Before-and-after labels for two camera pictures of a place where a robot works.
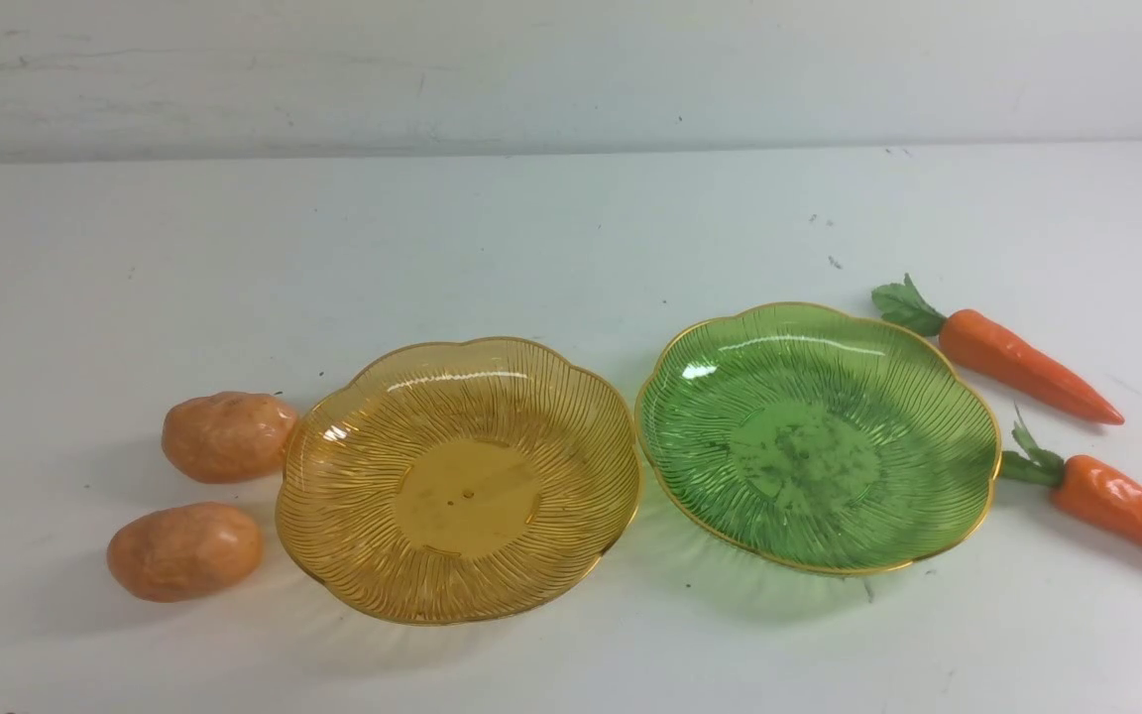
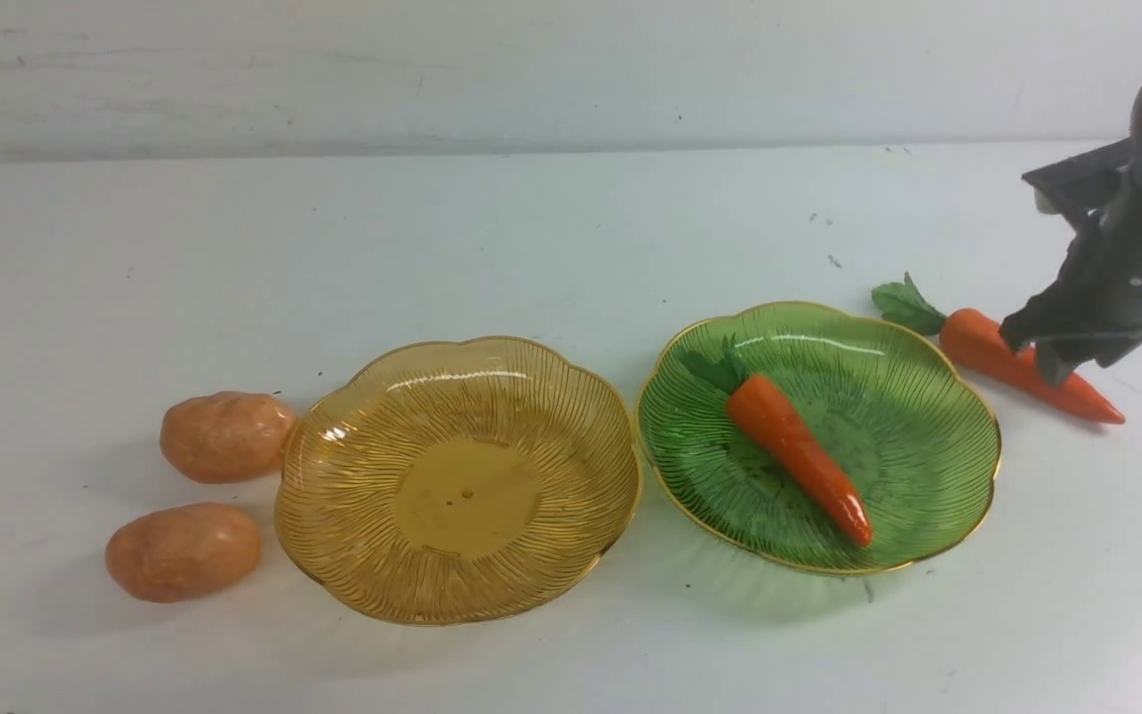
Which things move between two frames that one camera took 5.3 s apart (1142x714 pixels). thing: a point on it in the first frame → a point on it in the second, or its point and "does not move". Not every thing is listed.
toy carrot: x=1090 y=489 → x=757 y=408
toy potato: x=183 y=551 does not move
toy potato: x=227 y=436 does not move
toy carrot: x=974 y=343 does not move
